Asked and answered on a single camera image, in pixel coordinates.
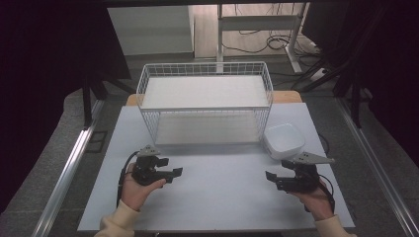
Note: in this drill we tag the dark curtain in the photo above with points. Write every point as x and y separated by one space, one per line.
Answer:
39 82
395 65

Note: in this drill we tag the aluminium floor rail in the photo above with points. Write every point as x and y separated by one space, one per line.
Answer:
378 168
66 173

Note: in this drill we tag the white square bowl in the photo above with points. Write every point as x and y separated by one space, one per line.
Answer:
283 139

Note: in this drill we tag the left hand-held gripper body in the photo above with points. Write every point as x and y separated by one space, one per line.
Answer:
145 169

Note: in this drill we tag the black floor bracket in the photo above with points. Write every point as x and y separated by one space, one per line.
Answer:
97 141

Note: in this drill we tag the white cabinet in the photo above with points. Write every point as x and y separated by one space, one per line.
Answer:
151 29

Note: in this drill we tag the white metal desk frame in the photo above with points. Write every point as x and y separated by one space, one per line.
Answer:
260 23

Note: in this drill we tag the person's right hand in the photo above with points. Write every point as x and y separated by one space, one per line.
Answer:
314 202

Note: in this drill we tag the person's left hand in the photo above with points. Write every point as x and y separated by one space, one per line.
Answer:
136 192

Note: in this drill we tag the white power strip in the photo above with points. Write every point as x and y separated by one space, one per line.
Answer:
318 75

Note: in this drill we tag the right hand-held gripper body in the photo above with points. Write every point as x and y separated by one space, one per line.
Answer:
304 177

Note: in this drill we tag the black metal stand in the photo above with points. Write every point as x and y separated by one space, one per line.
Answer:
355 105
86 105

